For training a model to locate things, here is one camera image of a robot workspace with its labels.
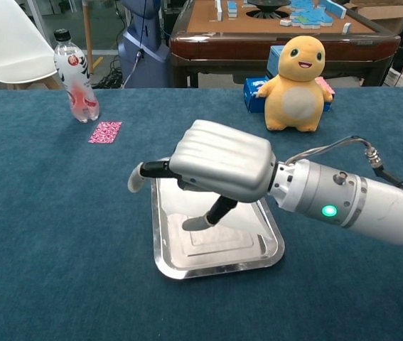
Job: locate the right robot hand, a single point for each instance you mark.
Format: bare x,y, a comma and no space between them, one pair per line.
222,160

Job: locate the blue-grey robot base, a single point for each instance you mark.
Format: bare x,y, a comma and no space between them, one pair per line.
144,46

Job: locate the rectangular metal tray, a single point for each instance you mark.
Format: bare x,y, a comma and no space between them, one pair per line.
222,261

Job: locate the blue snack boxes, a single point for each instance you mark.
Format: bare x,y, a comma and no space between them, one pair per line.
252,96

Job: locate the yellow plush toy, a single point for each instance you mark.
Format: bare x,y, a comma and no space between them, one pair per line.
297,103

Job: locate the light blue box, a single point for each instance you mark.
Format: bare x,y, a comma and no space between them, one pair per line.
274,60

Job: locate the brown mahjong table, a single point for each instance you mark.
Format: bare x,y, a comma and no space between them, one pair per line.
222,46

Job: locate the pink patterned card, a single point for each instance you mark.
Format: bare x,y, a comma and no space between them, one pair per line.
105,132

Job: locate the pink tissue pack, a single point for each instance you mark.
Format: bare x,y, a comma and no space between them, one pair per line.
327,89

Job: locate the white mahjong tile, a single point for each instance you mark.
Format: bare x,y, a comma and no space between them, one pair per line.
347,27
286,22

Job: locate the standing mahjong tile row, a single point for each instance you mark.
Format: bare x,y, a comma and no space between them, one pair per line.
231,9

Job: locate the black table centre dome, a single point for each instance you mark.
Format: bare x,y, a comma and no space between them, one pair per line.
265,9

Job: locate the clear drink bottle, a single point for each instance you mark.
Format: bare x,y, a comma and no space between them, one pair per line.
76,92

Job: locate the blue mahjong tile pile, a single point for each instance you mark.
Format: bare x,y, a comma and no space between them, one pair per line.
311,16

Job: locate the blue table mat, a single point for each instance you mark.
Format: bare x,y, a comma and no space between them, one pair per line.
62,231

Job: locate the white chair with wooden legs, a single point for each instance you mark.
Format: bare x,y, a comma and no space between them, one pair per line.
5,42

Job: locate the wooden post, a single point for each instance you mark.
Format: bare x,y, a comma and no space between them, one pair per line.
87,35

